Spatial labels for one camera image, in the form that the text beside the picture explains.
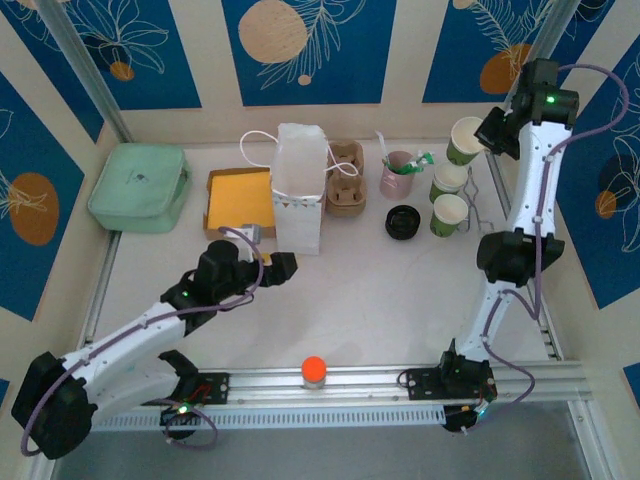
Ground white slotted cable duct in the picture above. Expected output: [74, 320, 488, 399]
[92, 403, 447, 432]

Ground aluminium frame post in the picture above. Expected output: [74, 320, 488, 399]
[37, 0, 135, 145]
[485, 0, 586, 147]

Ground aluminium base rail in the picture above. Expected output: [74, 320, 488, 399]
[74, 362, 596, 407]

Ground mint green zip case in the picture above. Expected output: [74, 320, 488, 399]
[87, 143, 194, 236]

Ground green white wrapped stirrer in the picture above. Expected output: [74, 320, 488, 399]
[397, 152, 436, 176]

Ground metal wire tongs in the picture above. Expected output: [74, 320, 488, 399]
[462, 167, 496, 234]

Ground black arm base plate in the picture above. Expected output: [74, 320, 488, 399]
[403, 367, 497, 401]
[197, 372, 231, 405]

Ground orange push button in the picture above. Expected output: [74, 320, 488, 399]
[301, 355, 329, 390]

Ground green paper cup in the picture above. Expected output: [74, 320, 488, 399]
[430, 162, 470, 205]
[430, 193, 470, 240]
[449, 116, 485, 167]

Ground black controller board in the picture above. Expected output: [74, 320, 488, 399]
[158, 402, 202, 441]
[442, 402, 494, 435]

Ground pink cup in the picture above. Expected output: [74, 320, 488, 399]
[378, 150, 416, 201]

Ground white paper bag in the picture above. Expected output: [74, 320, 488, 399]
[239, 122, 361, 257]

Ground brown cardboard box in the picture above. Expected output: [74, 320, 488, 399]
[202, 168, 278, 242]

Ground yellow foam pad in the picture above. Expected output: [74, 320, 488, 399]
[209, 173, 274, 230]

